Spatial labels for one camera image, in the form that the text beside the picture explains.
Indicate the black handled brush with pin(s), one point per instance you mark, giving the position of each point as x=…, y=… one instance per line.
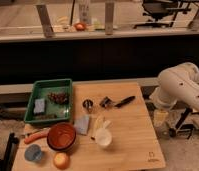
x=108, y=103

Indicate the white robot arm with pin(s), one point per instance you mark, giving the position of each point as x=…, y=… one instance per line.
x=177, y=83

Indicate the small metal cup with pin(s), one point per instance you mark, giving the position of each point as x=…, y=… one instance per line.
x=88, y=105

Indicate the white paper cup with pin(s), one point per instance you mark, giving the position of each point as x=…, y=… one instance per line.
x=103, y=137

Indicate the pale banana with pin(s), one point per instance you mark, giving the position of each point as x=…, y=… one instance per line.
x=100, y=122

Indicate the bunch of dark grapes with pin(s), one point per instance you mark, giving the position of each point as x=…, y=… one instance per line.
x=59, y=98

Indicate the green plastic tray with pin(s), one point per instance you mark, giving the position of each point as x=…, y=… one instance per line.
x=53, y=112

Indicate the red fruit on shelf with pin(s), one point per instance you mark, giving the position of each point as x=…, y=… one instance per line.
x=80, y=26

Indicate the brown wooden bowl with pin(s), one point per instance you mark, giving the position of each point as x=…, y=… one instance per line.
x=61, y=136

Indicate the blue sponge in tray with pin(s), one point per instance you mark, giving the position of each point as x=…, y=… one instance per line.
x=39, y=106

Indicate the orange carrot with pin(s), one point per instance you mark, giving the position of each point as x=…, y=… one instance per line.
x=35, y=136

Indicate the yellow red apple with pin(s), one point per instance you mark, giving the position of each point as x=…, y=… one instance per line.
x=61, y=160

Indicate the black stand on floor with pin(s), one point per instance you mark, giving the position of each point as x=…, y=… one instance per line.
x=179, y=125

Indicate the black office chair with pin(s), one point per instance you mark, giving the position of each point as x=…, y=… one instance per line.
x=158, y=9

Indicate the black chair corner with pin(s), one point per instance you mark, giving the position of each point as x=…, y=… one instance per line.
x=6, y=163

